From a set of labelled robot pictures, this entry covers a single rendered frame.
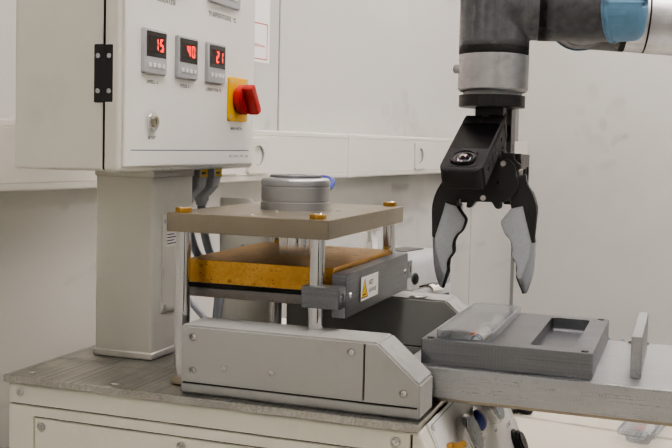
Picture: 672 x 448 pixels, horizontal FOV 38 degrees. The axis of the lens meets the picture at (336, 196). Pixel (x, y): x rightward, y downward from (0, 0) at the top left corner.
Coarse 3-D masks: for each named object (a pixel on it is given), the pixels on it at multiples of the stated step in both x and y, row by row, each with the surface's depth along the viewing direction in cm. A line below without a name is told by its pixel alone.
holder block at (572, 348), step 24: (432, 336) 97; (504, 336) 98; (528, 336) 99; (552, 336) 107; (576, 336) 107; (600, 336) 100; (432, 360) 96; (456, 360) 96; (480, 360) 95; (504, 360) 94; (528, 360) 93; (552, 360) 92; (576, 360) 92
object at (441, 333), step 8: (504, 304) 113; (520, 312) 111; (448, 320) 102; (512, 320) 106; (496, 328) 98; (504, 328) 102; (440, 336) 97; (448, 336) 96; (456, 336) 96; (464, 336) 96; (472, 336) 96; (480, 336) 95; (488, 336) 95; (496, 336) 97
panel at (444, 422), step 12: (444, 408) 98; (456, 408) 101; (468, 408) 105; (480, 408) 109; (504, 408) 117; (432, 420) 93; (444, 420) 96; (504, 420) 115; (432, 432) 92; (444, 432) 95; (456, 432) 98; (492, 432) 109; (504, 432) 113; (444, 444) 93; (456, 444) 94; (492, 444) 107; (504, 444) 111; (516, 444) 114
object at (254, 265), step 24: (288, 240) 110; (192, 264) 105; (216, 264) 104; (240, 264) 103; (264, 264) 102; (288, 264) 101; (336, 264) 102; (192, 288) 105; (216, 288) 104; (240, 288) 103; (264, 288) 102; (288, 288) 101
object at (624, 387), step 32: (640, 320) 101; (608, 352) 104; (640, 352) 92; (448, 384) 95; (480, 384) 94; (512, 384) 93; (544, 384) 92; (576, 384) 91; (608, 384) 90; (640, 384) 90; (608, 416) 92; (640, 416) 89
